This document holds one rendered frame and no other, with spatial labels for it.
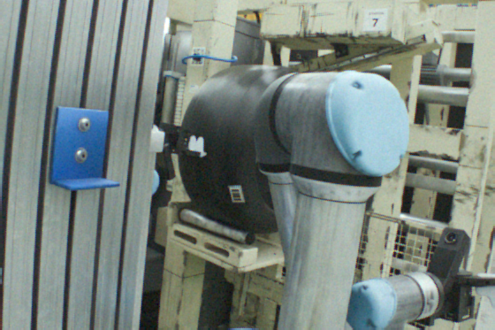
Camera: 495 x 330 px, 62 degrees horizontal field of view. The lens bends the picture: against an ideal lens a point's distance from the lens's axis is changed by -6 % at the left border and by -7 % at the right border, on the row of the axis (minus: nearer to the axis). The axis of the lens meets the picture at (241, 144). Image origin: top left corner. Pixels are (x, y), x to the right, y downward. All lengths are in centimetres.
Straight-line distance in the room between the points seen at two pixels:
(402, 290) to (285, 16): 138
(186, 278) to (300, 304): 133
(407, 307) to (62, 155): 52
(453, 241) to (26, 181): 66
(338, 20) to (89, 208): 133
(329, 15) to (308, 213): 129
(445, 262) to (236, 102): 81
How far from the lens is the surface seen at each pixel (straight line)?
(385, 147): 51
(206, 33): 177
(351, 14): 170
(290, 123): 54
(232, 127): 133
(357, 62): 179
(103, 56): 56
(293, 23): 183
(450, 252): 82
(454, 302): 83
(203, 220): 160
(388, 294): 67
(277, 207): 68
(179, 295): 188
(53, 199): 54
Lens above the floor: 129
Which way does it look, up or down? 3 degrees down
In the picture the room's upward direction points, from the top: 7 degrees clockwise
